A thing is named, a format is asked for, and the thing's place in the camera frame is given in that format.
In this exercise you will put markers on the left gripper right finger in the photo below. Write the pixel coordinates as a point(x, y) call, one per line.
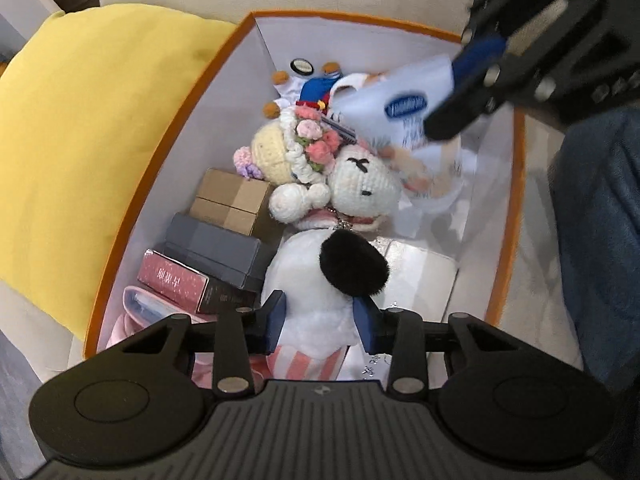
point(400, 334)

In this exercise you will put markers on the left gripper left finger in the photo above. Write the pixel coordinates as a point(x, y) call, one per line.
point(240, 335)

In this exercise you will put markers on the red dark book box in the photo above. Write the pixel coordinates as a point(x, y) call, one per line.
point(190, 289)

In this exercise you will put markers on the dark grey box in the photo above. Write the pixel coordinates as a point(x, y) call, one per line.
point(236, 259)

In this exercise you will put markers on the white black plush dog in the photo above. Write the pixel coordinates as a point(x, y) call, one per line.
point(321, 273)

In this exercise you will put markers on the pink card holder wallet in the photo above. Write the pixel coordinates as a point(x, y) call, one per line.
point(143, 308)

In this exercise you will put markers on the brown cardboard small box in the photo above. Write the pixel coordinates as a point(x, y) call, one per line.
point(236, 204)

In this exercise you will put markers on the crochet white bunny doll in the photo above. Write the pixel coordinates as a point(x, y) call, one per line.
point(323, 178)

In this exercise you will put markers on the white blue label packet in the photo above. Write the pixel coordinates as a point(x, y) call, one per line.
point(389, 114)

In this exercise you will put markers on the red panda sailor plush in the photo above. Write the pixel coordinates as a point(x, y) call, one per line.
point(299, 86)

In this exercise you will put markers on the right leg blue jeans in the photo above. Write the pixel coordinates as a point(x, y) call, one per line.
point(595, 196)

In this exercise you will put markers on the beige sofa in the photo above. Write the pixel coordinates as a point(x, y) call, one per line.
point(34, 347)

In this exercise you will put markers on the orange cardboard box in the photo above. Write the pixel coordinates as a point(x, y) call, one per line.
point(224, 111)

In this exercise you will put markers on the yellow cushion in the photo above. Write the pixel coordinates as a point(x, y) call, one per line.
point(84, 106)

